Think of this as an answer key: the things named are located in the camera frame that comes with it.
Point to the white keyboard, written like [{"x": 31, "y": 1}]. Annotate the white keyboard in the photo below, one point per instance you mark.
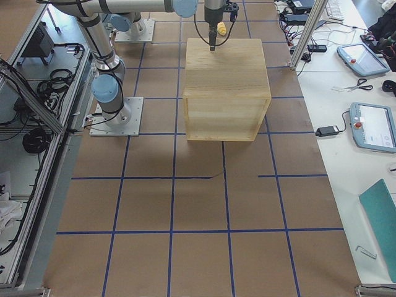
[{"x": 333, "y": 11}]

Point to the teach pendant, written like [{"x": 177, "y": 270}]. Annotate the teach pendant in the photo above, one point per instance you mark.
[
  {"x": 373, "y": 127},
  {"x": 362, "y": 60}
]

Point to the black scissors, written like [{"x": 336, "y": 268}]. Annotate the black scissors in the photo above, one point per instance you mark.
[{"x": 360, "y": 85}]

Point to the wooden drawer cabinet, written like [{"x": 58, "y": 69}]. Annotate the wooden drawer cabinet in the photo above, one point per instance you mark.
[{"x": 226, "y": 91}]

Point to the green folder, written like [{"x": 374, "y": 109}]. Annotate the green folder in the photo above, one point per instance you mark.
[{"x": 380, "y": 211}]

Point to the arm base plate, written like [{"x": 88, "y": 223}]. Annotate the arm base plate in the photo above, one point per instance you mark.
[
  {"x": 137, "y": 32},
  {"x": 126, "y": 123}
]

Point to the far teach pendant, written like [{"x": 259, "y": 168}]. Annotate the far teach pendant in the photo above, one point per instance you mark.
[{"x": 362, "y": 60}]

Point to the black power adapter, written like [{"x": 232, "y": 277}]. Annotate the black power adapter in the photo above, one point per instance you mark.
[{"x": 327, "y": 131}]

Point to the aluminium frame rail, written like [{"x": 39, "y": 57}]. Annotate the aluminium frame rail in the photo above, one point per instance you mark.
[{"x": 22, "y": 87}]

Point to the toy bread roll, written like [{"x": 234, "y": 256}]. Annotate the toy bread roll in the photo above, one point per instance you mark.
[{"x": 221, "y": 28}]

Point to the black box on shelf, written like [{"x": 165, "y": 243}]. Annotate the black box on shelf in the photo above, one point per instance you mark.
[{"x": 39, "y": 46}]

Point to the near teach pendant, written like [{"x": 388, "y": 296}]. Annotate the near teach pendant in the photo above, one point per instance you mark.
[{"x": 373, "y": 127}]

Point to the aluminium frame post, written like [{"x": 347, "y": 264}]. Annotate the aluminium frame post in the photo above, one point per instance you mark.
[{"x": 308, "y": 30}]

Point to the allen key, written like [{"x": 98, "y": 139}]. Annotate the allen key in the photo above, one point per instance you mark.
[{"x": 366, "y": 252}]

